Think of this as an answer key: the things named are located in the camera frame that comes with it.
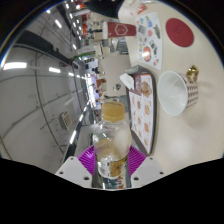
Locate ceiling air conditioner unit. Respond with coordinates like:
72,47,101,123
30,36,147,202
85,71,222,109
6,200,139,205
58,110,73,131

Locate colourful printed leaflet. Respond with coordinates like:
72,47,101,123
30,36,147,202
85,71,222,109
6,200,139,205
134,12,164,71

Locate white patterned mug, gold handle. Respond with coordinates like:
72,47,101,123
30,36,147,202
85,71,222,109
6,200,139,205
157,64,200,117

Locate dark brown food tray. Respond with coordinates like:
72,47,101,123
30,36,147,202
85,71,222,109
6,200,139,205
124,64,158,156

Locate beige chair with round hole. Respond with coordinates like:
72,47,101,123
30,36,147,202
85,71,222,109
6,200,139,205
99,54,131,98

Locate red paper cup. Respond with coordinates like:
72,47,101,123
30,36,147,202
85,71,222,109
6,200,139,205
101,20,138,39

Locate flat round red coaster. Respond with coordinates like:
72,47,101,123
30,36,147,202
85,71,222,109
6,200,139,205
165,17,195,48

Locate ceiling lights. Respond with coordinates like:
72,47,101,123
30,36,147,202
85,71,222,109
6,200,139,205
2,0,98,148

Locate clear bottle with tan cap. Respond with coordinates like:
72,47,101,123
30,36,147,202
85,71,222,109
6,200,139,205
92,101,132,181

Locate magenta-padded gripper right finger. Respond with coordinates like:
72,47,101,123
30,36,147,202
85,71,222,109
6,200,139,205
125,144,166,190

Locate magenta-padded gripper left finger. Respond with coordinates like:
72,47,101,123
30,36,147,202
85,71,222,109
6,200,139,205
54,143,98,189

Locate crumpled white napkin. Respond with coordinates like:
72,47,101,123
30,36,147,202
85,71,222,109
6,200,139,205
119,72,136,92

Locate small red sauce packet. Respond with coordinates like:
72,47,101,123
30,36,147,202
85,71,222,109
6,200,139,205
136,3,148,15

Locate printed paper tray liner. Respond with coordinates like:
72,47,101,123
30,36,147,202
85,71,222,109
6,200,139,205
128,73,154,153

